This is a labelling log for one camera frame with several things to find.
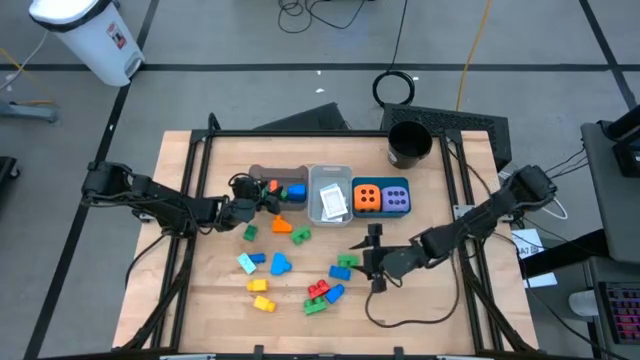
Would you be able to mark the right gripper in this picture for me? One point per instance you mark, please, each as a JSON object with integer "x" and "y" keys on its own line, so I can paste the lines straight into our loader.
{"x": 395, "y": 261}

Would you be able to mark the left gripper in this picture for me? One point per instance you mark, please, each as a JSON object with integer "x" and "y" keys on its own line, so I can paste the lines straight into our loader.
{"x": 239, "y": 214}

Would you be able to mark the orange studded toy brick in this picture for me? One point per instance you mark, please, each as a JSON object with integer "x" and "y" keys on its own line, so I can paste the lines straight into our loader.
{"x": 273, "y": 186}

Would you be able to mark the blue rectangular toy brick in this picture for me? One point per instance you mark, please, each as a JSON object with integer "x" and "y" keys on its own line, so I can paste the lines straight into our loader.
{"x": 339, "y": 273}

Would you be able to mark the orange sloped toy brick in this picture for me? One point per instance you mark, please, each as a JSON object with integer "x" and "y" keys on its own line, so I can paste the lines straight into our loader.
{"x": 281, "y": 226}

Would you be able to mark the small dark green toy brick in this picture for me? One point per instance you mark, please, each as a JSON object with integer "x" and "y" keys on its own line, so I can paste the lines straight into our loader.
{"x": 250, "y": 233}

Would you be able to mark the red toy brick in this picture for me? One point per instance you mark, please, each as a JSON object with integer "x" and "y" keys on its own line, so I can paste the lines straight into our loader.
{"x": 318, "y": 289}

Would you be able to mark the orange foam die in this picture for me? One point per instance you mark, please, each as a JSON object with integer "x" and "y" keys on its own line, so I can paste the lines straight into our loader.
{"x": 358, "y": 198}

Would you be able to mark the small blue rounded toy brick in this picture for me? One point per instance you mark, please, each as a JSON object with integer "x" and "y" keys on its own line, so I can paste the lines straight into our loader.
{"x": 258, "y": 258}

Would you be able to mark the purple foam die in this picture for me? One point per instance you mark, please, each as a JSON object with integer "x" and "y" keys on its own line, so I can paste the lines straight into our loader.
{"x": 395, "y": 199}

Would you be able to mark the large blue rounded toy brick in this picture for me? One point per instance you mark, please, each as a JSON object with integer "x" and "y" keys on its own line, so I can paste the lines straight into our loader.
{"x": 280, "y": 265}

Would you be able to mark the light green toy brick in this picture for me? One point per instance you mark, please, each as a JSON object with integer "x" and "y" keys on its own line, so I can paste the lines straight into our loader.
{"x": 315, "y": 306}

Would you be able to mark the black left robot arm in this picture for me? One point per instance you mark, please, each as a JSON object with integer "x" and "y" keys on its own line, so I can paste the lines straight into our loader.
{"x": 150, "y": 195}

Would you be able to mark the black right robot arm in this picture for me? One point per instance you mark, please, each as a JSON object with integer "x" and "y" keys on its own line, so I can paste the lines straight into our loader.
{"x": 475, "y": 225}

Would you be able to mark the grey plastic bin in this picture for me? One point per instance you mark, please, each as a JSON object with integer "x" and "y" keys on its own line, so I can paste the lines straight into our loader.
{"x": 280, "y": 172}

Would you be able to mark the white plastic bin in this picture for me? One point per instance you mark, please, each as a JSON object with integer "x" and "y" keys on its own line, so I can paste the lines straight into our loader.
{"x": 330, "y": 174}

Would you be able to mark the light cyan flat toy brick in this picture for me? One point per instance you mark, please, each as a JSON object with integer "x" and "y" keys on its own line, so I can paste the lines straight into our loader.
{"x": 246, "y": 263}

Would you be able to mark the teal plastic bin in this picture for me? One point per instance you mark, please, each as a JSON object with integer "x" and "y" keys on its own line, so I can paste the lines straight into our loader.
{"x": 356, "y": 181}

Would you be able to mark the yellow toy brick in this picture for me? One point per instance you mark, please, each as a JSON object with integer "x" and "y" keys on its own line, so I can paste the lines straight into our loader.
{"x": 257, "y": 285}
{"x": 264, "y": 303}

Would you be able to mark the black angled panel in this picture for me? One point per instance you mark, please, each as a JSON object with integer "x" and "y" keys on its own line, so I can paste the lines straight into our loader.
{"x": 315, "y": 120}

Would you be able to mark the grey metal plate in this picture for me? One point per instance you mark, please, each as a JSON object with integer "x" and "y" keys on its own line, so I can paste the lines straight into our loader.
{"x": 461, "y": 212}

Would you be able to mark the black bucket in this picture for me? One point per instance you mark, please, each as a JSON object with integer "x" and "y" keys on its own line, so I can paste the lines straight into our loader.
{"x": 410, "y": 145}

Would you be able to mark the white paper sheet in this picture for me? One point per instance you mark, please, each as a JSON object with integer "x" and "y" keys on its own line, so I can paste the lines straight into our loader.
{"x": 542, "y": 281}
{"x": 525, "y": 240}

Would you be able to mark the black perforated panel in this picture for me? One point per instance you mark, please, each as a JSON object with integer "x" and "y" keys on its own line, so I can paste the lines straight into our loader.
{"x": 465, "y": 122}

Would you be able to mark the white trash can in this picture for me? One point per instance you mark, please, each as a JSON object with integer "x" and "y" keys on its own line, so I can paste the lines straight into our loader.
{"x": 95, "y": 45}

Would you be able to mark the grey cart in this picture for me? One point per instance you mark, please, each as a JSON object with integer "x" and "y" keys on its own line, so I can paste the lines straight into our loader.
{"x": 610, "y": 210}

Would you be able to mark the grey stand base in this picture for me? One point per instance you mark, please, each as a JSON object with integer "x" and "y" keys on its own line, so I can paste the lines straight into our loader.
{"x": 30, "y": 112}

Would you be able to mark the backlit keyboard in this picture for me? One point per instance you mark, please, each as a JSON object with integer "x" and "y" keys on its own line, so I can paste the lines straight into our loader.
{"x": 622, "y": 312}

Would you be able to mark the black box on cart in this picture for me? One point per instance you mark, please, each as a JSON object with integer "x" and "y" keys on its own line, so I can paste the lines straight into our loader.
{"x": 627, "y": 155}

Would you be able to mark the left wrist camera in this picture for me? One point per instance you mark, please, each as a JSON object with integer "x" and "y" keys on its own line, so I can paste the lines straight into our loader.
{"x": 246, "y": 189}

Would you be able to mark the black aluminium station frame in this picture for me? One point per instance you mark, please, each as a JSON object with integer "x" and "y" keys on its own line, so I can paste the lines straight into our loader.
{"x": 320, "y": 133}

